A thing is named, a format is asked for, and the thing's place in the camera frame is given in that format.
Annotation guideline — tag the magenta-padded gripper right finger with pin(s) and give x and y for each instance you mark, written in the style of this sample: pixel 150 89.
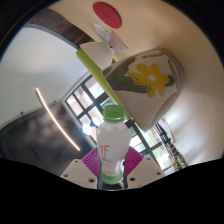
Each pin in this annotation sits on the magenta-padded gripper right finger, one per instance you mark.
pixel 146 170

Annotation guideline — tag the black-framed window wall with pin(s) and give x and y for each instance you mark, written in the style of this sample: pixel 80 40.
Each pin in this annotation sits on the black-framed window wall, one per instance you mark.
pixel 86 100

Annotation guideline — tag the clear green-capped drink bottle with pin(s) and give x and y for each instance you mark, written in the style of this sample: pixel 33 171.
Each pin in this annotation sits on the clear green-capped drink bottle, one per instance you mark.
pixel 113 140

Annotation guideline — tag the long curved ceiling light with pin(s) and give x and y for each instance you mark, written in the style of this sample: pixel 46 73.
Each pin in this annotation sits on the long curved ceiling light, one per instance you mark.
pixel 56 121

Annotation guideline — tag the wooden chairs with green seats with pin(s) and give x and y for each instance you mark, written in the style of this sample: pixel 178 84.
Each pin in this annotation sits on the wooden chairs with green seats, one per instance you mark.
pixel 176 156

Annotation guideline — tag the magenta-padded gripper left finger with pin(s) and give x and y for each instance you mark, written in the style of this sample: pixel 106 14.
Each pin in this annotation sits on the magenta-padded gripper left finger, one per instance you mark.
pixel 78 172

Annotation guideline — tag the black pendant lamps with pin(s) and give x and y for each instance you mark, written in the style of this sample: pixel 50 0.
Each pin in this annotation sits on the black pendant lamps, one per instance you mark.
pixel 87 128

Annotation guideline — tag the flat round red coaster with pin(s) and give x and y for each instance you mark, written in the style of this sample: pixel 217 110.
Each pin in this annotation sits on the flat round red coaster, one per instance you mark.
pixel 106 15

